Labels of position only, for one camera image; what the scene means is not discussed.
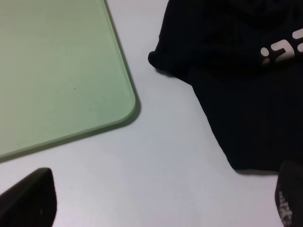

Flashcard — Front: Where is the light green plastic tray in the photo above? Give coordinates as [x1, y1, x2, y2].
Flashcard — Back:
[0, 0, 137, 162]

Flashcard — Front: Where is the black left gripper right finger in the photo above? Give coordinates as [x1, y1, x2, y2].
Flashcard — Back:
[275, 161, 303, 227]

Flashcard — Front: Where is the black short sleeve t-shirt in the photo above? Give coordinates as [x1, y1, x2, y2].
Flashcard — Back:
[148, 0, 303, 171]

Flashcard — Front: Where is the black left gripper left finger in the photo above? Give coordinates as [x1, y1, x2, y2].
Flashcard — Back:
[0, 167, 57, 227]

